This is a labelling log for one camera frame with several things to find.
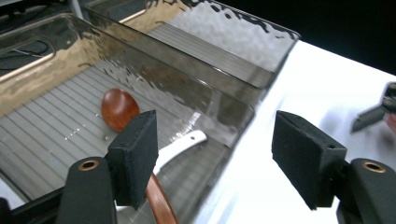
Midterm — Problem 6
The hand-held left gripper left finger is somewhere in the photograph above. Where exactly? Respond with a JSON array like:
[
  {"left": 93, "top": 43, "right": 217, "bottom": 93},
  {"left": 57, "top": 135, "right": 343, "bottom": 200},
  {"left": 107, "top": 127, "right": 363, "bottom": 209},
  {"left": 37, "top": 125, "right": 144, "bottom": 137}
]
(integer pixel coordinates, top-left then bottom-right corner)
[{"left": 106, "top": 109, "right": 159, "bottom": 211}]

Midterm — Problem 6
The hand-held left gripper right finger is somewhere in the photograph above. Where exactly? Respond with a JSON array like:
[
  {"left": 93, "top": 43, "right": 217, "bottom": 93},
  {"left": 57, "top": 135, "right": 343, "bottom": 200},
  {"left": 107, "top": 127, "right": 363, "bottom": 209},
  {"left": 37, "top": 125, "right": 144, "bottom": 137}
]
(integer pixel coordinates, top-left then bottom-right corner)
[{"left": 271, "top": 110, "right": 348, "bottom": 211}]

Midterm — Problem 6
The brown wooden spoon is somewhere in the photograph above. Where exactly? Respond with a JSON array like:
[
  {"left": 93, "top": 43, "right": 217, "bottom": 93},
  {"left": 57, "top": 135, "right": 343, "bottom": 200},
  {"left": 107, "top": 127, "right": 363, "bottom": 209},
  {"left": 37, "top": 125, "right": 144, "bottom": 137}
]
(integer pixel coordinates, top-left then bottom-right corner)
[{"left": 101, "top": 87, "right": 180, "bottom": 224}]

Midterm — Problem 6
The translucent grey plastic bin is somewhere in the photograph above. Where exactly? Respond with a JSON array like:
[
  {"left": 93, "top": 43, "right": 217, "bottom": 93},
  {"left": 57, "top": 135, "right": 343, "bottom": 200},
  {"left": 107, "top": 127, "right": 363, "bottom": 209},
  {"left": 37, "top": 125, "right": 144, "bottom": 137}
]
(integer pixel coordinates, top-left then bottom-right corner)
[
  {"left": 84, "top": 0, "right": 302, "bottom": 90},
  {"left": 0, "top": 12, "right": 256, "bottom": 224}
]

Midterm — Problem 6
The white metal desk frame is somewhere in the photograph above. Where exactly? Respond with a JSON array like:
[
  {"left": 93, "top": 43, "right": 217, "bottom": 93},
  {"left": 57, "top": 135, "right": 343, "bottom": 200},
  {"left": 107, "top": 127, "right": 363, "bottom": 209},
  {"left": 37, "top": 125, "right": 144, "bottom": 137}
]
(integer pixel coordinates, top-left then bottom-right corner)
[{"left": 69, "top": 0, "right": 84, "bottom": 21}]

